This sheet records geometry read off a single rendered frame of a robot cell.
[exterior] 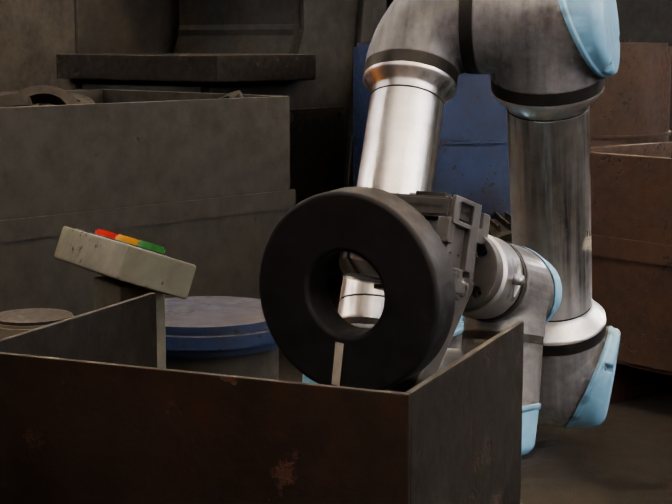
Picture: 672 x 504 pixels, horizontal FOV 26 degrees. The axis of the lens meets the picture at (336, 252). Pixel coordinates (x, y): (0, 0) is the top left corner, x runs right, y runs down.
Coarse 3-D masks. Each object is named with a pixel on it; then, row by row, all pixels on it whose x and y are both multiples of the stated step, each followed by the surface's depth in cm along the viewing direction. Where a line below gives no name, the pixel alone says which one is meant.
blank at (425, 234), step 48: (336, 192) 107; (384, 192) 108; (288, 240) 110; (336, 240) 108; (384, 240) 106; (432, 240) 106; (288, 288) 111; (384, 288) 107; (432, 288) 105; (288, 336) 111; (336, 336) 109; (384, 336) 107; (432, 336) 105; (336, 384) 110; (384, 384) 108
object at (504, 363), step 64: (64, 320) 89; (128, 320) 96; (0, 384) 80; (64, 384) 79; (128, 384) 77; (192, 384) 75; (256, 384) 74; (320, 384) 73; (448, 384) 76; (512, 384) 88; (0, 448) 81; (64, 448) 79; (128, 448) 78; (192, 448) 76; (256, 448) 74; (320, 448) 73; (384, 448) 72; (448, 448) 77; (512, 448) 88
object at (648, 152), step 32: (608, 160) 349; (640, 160) 341; (608, 192) 350; (640, 192) 342; (608, 224) 351; (640, 224) 343; (608, 256) 351; (640, 256) 343; (608, 288) 353; (640, 288) 345; (608, 320) 354; (640, 320) 346; (640, 352) 347; (640, 384) 366
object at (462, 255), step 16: (416, 192) 118; (432, 192) 118; (416, 208) 117; (432, 208) 116; (448, 208) 116; (464, 208) 118; (480, 208) 120; (432, 224) 117; (448, 224) 115; (464, 224) 118; (480, 224) 125; (448, 240) 116; (464, 240) 119; (480, 240) 125; (464, 256) 119; (480, 256) 126; (496, 256) 124; (464, 272) 120; (480, 272) 125; (496, 272) 124; (480, 288) 125; (496, 288) 125; (480, 304) 125
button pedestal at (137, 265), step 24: (72, 240) 211; (96, 240) 204; (96, 264) 202; (120, 264) 196; (144, 264) 197; (168, 264) 199; (192, 264) 201; (96, 288) 210; (120, 288) 203; (144, 288) 205; (168, 288) 199
